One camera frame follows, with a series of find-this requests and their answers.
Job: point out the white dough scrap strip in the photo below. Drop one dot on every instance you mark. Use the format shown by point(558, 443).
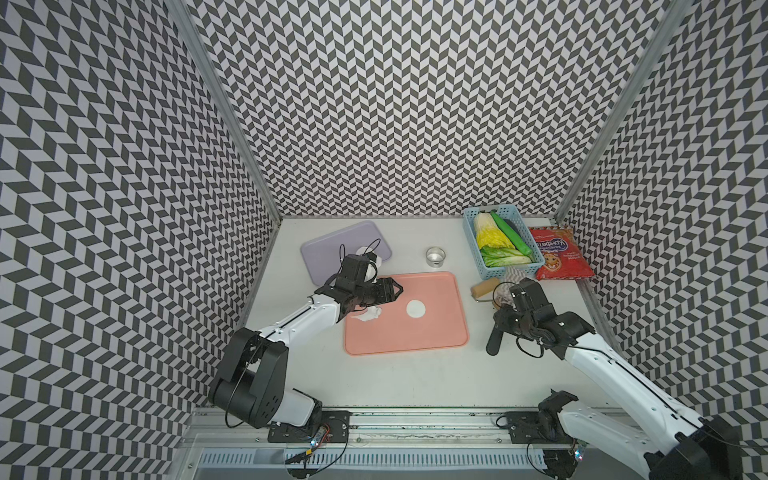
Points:
point(369, 314)

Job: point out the pink tray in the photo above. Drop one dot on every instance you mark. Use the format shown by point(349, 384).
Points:
point(443, 326)

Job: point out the wooden dough roller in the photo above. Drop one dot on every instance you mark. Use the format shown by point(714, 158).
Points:
point(483, 291)

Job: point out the lavender tray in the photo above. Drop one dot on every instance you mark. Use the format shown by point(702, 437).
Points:
point(323, 256)

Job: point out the light blue plastic basket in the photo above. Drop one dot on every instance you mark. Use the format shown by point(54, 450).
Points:
point(511, 214)

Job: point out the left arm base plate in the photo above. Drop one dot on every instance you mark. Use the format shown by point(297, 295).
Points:
point(337, 422)

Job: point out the black handled scraper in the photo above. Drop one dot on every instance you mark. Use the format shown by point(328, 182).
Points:
point(505, 317)

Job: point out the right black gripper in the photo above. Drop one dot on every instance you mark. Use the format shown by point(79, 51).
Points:
point(503, 314)

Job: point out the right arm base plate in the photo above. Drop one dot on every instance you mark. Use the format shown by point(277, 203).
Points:
point(528, 427)

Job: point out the green cucumber toy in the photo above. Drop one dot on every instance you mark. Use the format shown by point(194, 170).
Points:
point(512, 235)

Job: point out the red snack bag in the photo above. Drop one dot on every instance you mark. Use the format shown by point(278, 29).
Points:
point(563, 259)

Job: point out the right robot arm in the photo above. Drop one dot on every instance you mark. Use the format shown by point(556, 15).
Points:
point(669, 440)

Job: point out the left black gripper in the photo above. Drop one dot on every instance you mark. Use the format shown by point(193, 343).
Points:
point(386, 292)

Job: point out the green lettuce leaf toy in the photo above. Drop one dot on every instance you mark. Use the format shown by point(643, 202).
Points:
point(503, 257)

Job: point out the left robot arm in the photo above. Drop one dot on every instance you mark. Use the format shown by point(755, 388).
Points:
point(250, 379)

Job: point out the yellow napa cabbage toy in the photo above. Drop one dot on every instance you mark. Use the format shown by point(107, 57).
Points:
point(488, 234)

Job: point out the cut round dough wrapper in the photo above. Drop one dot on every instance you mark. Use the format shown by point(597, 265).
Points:
point(415, 309)

